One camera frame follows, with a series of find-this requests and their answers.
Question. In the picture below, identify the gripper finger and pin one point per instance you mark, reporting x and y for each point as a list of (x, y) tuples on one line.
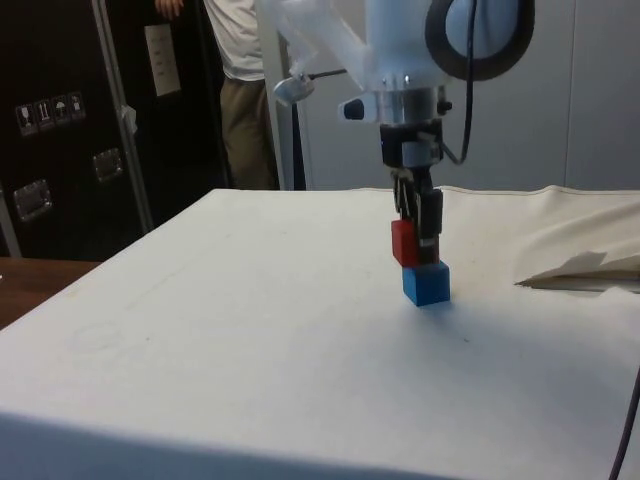
[(430, 215), (404, 195)]

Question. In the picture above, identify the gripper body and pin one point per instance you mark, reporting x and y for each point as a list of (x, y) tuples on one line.
[(400, 147)]

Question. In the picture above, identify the red cube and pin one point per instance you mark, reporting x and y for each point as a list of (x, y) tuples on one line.
[(404, 242)]

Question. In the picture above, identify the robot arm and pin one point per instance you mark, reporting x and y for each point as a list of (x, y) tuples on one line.
[(395, 45)]

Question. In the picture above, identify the blue cube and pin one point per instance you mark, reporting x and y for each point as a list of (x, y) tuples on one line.
[(425, 285)]

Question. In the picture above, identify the person in white shirt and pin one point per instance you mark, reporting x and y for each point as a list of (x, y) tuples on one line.
[(240, 45)]

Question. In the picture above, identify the black cabinet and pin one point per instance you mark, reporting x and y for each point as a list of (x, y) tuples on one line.
[(65, 60)]

